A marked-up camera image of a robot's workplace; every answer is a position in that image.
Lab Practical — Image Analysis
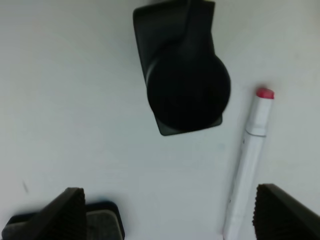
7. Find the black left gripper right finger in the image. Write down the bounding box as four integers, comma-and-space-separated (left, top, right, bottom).
252, 184, 320, 240

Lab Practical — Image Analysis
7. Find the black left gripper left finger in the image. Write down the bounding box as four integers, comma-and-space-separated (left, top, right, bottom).
23, 187, 87, 240

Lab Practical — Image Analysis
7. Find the black whiteboard eraser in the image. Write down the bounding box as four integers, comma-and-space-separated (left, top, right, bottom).
0, 201, 126, 240

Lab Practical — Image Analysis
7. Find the white marker red cap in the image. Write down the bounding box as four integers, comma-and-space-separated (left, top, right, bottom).
222, 87, 275, 240

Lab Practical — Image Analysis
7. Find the black bottle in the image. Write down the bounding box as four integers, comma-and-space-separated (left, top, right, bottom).
132, 0, 231, 136

